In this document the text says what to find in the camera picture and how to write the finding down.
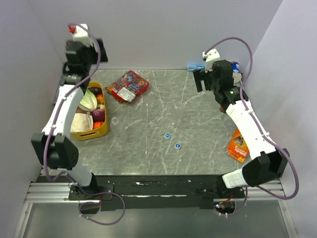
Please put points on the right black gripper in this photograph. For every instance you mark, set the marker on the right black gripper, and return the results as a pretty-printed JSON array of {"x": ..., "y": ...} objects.
[{"x": 200, "y": 75}]

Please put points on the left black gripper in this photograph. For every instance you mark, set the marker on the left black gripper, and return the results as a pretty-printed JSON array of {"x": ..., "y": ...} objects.
[{"x": 103, "y": 57}]

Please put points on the clear plastic bottle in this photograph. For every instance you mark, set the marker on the clear plastic bottle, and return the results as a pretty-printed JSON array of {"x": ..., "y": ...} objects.
[
  {"x": 118, "y": 129},
  {"x": 177, "y": 113}
]

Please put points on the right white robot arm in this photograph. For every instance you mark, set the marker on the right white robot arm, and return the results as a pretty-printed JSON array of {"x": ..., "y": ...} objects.
[{"x": 267, "y": 163}]

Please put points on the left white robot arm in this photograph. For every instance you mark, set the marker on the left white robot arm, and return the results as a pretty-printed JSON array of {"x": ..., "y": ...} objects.
[{"x": 56, "y": 153}]

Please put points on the blue tissue pack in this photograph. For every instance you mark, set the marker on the blue tissue pack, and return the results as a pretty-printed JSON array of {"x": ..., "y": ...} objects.
[{"x": 193, "y": 66}]

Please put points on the dark eggplant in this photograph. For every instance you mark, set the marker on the dark eggplant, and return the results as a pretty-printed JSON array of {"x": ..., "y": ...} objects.
[{"x": 95, "y": 90}]

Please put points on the green cabbage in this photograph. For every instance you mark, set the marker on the green cabbage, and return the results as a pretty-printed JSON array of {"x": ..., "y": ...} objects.
[{"x": 88, "y": 102}]

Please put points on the red snack package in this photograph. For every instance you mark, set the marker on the red snack package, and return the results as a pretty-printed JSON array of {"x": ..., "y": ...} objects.
[{"x": 126, "y": 88}]

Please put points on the red onion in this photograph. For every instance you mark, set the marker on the red onion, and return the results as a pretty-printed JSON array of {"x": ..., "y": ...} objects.
[{"x": 98, "y": 115}]

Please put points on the beige paper bag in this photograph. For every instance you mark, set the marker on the beige paper bag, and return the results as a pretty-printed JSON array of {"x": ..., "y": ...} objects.
[{"x": 81, "y": 123}]

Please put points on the orange fruit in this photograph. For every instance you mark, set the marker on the orange fruit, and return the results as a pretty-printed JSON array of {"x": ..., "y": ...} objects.
[{"x": 97, "y": 125}]

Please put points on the yellow plastic basket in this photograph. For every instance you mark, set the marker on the yellow plastic basket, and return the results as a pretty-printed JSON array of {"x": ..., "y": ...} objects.
[{"x": 94, "y": 132}]

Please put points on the orange razor box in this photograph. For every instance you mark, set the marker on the orange razor box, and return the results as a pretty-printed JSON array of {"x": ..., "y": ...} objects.
[{"x": 237, "y": 147}]

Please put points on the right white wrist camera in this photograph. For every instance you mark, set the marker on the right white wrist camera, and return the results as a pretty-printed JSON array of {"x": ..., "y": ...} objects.
[{"x": 210, "y": 57}]

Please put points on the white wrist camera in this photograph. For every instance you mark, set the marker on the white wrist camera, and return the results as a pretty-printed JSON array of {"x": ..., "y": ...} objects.
[
  {"x": 210, "y": 57},
  {"x": 80, "y": 35}
]

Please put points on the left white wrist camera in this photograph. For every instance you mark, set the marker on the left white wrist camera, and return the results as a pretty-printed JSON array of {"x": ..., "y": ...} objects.
[{"x": 80, "y": 35}]

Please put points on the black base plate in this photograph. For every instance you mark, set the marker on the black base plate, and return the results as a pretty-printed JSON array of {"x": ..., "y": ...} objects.
[{"x": 158, "y": 191}]

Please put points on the aluminium rail frame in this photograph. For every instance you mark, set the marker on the aluminium rail frame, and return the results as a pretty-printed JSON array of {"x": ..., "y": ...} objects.
[{"x": 50, "y": 193}]

